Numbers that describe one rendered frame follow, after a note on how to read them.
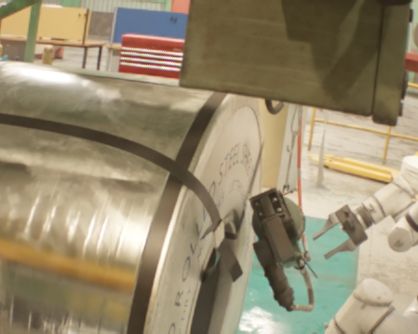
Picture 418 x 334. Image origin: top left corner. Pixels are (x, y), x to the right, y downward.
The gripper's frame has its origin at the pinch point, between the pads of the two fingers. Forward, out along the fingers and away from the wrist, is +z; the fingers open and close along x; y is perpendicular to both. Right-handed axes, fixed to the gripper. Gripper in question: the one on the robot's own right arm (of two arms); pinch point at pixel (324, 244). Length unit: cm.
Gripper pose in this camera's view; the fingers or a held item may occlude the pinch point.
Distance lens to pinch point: 221.5
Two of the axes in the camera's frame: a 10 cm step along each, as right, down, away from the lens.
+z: -8.3, 5.5, 0.6
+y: -2.3, -2.5, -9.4
